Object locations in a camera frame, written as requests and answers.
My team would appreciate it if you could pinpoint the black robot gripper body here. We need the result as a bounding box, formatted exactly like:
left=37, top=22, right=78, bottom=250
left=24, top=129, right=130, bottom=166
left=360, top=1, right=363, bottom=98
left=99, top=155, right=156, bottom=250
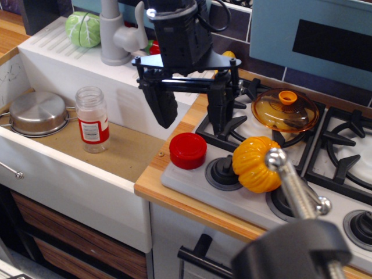
left=132, top=1, right=241, bottom=95

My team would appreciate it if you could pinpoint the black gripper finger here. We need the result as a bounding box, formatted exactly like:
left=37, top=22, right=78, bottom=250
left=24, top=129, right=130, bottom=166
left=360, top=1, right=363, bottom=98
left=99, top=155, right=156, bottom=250
left=207, top=81, right=234, bottom=135
left=142, top=83, right=178, bottom=129

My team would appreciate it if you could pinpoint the red plastic cap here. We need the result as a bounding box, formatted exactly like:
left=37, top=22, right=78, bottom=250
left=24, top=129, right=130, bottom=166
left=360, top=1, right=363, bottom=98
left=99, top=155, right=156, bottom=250
left=169, top=133, right=207, bottom=170

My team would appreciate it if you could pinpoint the red toy vegetable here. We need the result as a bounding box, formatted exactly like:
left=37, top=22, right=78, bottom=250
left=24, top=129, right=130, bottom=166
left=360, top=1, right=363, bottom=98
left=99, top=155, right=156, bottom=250
left=144, top=40, right=160, bottom=55

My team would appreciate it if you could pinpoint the yellow toy item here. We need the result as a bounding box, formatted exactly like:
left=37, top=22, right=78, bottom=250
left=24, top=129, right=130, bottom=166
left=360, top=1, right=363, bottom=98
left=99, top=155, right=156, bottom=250
left=212, top=51, right=236, bottom=67

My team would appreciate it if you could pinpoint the amber glass pot lid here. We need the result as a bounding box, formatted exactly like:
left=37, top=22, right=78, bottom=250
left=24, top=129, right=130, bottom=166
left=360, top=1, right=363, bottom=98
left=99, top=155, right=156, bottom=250
left=251, top=88, right=320, bottom=133

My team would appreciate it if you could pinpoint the orange toy pumpkin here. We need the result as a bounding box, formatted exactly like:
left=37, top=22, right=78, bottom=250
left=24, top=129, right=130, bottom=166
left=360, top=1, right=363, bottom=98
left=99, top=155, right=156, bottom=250
left=232, top=136, right=281, bottom=194

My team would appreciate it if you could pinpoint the grey toy faucet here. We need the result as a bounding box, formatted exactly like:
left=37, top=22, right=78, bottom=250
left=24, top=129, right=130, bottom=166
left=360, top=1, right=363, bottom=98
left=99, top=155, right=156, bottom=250
left=99, top=1, right=148, bottom=66

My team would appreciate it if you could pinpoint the clear spice jar red label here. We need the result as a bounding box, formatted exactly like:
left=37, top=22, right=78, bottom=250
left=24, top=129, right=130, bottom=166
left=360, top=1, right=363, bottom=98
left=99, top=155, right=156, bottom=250
left=75, top=86, right=110, bottom=153

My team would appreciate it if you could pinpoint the black left stove knob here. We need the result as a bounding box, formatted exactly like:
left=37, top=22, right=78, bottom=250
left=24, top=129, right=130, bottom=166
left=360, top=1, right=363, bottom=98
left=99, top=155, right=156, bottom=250
left=205, top=155, right=242, bottom=191

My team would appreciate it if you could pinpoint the black stove knob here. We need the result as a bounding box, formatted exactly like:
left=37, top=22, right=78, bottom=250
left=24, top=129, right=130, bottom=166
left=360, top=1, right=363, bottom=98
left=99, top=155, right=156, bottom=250
left=343, top=210, right=371, bottom=252
left=205, top=155, right=242, bottom=191
left=265, top=177, right=319, bottom=223

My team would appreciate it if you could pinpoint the black left burner grate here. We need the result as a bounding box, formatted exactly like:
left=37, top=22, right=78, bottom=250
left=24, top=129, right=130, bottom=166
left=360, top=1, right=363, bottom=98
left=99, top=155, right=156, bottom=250
left=196, top=78, right=325, bottom=173

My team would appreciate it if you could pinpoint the black burner grate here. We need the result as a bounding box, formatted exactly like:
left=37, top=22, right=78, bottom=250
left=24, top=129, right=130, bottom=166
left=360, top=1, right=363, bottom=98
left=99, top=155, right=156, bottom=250
left=196, top=78, right=325, bottom=173
left=305, top=107, right=371, bottom=205

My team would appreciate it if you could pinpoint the green toy cabbage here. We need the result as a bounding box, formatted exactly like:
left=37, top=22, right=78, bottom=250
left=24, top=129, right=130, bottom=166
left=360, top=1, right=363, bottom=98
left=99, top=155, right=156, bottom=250
left=65, top=12, right=101, bottom=48

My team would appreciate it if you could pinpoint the black middle stove knob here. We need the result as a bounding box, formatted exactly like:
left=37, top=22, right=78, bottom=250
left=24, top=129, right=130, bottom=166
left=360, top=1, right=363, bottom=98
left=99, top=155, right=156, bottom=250
left=265, top=177, right=319, bottom=223

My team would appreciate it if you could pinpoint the blue toy microwave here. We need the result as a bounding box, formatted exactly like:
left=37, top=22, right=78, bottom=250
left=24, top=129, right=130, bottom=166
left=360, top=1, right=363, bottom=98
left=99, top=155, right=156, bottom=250
left=250, top=1, right=371, bottom=90

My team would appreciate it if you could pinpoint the grey toy stove top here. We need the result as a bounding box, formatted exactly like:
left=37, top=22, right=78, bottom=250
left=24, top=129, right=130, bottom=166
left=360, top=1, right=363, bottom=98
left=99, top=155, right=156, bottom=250
left=161, top=79, right=371, bottom=272

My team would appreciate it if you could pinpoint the small steel pot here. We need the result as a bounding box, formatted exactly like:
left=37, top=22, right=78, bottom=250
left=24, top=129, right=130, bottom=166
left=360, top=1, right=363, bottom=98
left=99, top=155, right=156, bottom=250
left=1, top=91, right=77, bottom=138

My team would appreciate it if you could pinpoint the metal clamp screw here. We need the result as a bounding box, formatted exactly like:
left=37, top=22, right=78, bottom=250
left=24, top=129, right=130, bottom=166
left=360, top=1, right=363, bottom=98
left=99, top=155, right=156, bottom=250
left=265, top=148, right=332, bottom=219

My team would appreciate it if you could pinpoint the silver drawer knob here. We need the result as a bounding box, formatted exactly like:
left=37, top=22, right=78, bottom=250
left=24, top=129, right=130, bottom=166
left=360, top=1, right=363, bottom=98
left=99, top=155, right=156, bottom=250
left=0, top=162, right=24, bottom=180

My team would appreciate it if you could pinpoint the black right burner grate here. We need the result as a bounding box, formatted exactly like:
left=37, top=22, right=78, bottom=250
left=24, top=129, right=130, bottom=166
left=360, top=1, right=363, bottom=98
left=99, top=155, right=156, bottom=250
left=305, top=107, right=371, bottom=205

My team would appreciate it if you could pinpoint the black clamp body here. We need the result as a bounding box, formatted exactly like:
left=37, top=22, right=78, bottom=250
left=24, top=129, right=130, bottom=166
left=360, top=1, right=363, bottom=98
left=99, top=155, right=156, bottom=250
left=231, top=219, right=352, bottom=278

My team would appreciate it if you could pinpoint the black right stove knob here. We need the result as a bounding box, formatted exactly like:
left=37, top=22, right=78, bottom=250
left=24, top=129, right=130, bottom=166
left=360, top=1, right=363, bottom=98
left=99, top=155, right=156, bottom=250
left=343, top=210, right=371, bottom=252

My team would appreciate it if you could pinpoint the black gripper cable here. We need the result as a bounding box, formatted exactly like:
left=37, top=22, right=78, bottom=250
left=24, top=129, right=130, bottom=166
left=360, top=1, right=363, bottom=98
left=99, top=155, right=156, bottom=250
left=196, top=0, right=232, bottom=33

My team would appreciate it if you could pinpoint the black oven door handle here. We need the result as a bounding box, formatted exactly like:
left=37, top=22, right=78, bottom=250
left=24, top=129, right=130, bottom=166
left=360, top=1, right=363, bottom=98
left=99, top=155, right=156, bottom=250
left=177, top=234, right=233, bottom=278

